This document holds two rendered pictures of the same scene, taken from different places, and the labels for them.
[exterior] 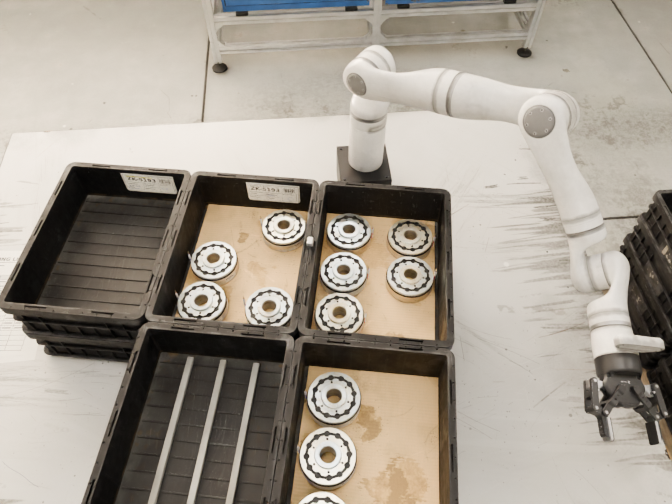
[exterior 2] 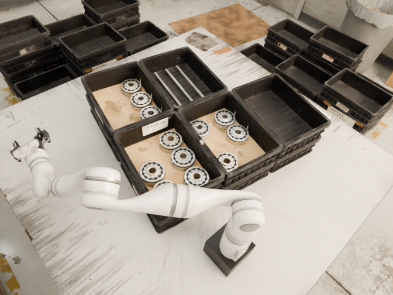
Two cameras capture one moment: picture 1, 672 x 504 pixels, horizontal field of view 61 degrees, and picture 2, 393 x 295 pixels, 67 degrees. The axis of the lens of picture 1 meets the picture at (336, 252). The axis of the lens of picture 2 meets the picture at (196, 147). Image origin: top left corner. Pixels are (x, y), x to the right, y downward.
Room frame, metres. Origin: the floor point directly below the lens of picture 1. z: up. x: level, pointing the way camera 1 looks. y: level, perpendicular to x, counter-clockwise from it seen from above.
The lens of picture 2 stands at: (1.25, -0.48, 1.88)
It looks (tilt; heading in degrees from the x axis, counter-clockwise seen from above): 52 degrees down; 137
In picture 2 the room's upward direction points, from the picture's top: 8 degrees clockwise
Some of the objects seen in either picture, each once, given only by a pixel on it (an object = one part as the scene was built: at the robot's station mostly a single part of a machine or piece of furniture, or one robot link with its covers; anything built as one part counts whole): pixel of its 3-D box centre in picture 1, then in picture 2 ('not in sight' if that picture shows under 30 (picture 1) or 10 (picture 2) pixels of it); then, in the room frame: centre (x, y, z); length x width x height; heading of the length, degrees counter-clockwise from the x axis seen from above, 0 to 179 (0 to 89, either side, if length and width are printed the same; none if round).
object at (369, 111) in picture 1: (370, 85); (245, 219); (1.08, -0.08, 1.05); 0.09 x 0.09 x 0.17; 54
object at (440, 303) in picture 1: (378, 271); (167, 163); (0.68, -0.09, 0.87); 0.40 x 0.30 x 0.11; 174
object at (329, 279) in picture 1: (343, 271); (183, 157); (0.68, -0.02, 0.86); 0.10 x 0.10 x 0.01
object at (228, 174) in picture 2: (239, 247); (228, 129); (0.71, 0.21, 0.92); 0.40 x 0.30 x 0.02; 174
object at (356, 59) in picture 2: not in sight; (327, 65); (0.32, 1.82, 0.37); 0.42 x 0.34 x 0.46; 5
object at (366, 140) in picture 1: (367, 136); (235, 237); (1.08, -0.08, 0.89); 0.09 x 0.09 x 0.17; 4
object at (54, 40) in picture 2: not in sight; (75, 45); (-1.09, 0.15, 0.31); 0.40 x 0.30 x 0.34; 95
